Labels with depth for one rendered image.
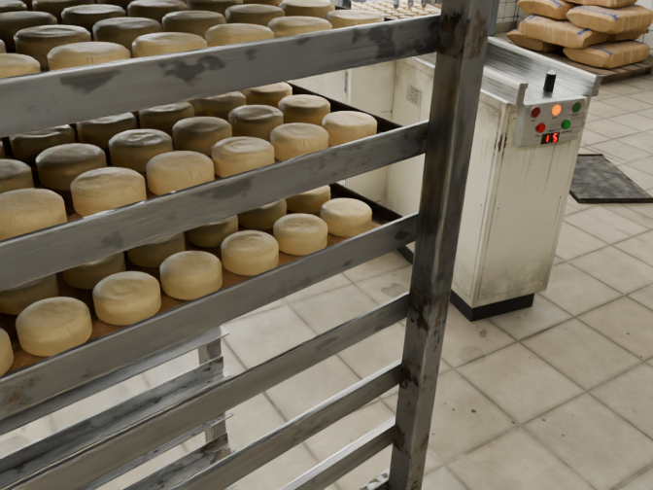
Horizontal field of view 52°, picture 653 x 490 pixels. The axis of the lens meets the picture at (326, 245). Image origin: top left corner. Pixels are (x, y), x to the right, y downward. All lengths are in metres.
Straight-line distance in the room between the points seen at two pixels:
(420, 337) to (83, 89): 0.42
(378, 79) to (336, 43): 2.17
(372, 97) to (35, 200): 2.27
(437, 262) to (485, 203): 1.63
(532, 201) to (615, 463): 0.86
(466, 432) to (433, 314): 1.43
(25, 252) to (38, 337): 0.09
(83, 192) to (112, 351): 0.11
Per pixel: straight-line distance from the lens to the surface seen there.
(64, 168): 0.52
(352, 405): 0.70
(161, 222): 0.45
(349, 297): 2.57
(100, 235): 0.44
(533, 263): 2.51
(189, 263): 0.55
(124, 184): 0.48
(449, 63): 0.57
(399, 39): 0.55
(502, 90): 2.15
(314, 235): 0.59
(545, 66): 2.44
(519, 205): 2.32
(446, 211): 0.61
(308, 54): 0.48
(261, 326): 2.42
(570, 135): 2.30
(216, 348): 1.15
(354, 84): 2.62
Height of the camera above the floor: 1.44
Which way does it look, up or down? 29 degrees down
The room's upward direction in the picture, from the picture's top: 2 degrees clockwise
